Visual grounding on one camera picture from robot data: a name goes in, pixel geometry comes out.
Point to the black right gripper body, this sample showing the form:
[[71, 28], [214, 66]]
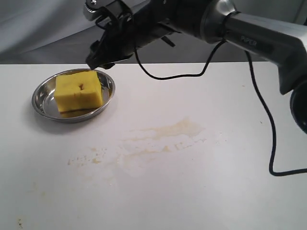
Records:
[[127, 28]]

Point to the yellow sponge block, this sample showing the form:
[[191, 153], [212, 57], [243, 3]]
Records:
[[78, 91]]

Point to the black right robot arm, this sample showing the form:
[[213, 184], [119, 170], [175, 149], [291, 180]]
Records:
[[283, 44]]

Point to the orange liquid spill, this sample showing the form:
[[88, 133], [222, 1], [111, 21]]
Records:
[[143, 145]]

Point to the round stainless steel dish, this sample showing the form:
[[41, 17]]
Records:
[[44, 103]]

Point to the grey backdrop cloth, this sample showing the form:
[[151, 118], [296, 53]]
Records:
[[56, 32]]

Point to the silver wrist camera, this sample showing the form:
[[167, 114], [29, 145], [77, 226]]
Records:
[[95, 8]]

